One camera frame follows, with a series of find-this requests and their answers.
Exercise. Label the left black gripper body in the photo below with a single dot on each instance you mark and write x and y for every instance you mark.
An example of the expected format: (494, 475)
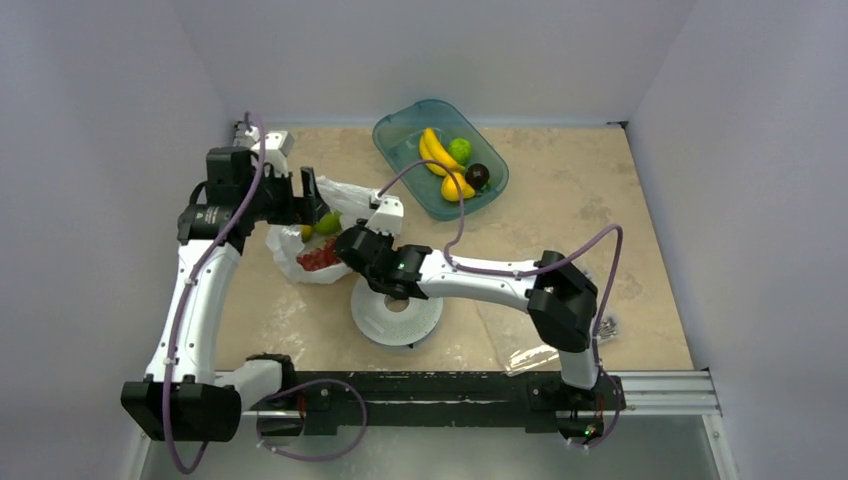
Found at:
(274, 200)

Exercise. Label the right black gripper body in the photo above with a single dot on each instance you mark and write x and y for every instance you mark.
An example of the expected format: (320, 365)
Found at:
(354, 245)

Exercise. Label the white plastic bag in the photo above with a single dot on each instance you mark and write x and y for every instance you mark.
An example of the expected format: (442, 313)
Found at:
(285, 244)

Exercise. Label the red fake grape bunch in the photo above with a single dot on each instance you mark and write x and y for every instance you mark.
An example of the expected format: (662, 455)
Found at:
(320, 257)

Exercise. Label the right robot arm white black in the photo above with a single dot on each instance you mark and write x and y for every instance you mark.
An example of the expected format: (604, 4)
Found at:
(561, 301)

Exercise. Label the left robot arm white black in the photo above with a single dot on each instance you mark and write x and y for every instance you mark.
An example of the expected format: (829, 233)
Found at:
(180, 396)

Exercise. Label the yellow fake pear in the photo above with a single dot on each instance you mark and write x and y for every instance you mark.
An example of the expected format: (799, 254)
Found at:
(454, 188)

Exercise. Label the yellow fake banana bunch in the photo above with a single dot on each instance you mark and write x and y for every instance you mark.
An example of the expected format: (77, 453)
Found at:
(430, 148)

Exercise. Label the dark purple fake plum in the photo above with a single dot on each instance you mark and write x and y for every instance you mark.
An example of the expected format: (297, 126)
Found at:
(477, 176)

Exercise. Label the green fake lime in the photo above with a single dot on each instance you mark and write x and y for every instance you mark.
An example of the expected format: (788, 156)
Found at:
(460, 149)

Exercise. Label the teal plastic tray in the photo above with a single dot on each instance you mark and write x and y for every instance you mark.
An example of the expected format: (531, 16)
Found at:
(466, 164)

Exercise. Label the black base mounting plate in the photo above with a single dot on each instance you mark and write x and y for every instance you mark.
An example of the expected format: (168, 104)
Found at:
(535, 402)

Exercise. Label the clear plastic screw box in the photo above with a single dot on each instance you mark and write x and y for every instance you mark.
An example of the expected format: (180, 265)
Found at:
(517, 345)

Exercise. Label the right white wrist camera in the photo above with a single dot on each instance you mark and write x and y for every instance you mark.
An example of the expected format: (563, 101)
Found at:
(387, 214)

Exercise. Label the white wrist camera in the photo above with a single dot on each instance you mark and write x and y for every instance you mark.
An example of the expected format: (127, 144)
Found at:
(387, 214)
(278, 145)

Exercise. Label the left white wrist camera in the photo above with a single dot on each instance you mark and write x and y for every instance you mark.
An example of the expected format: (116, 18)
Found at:
(278, 145)

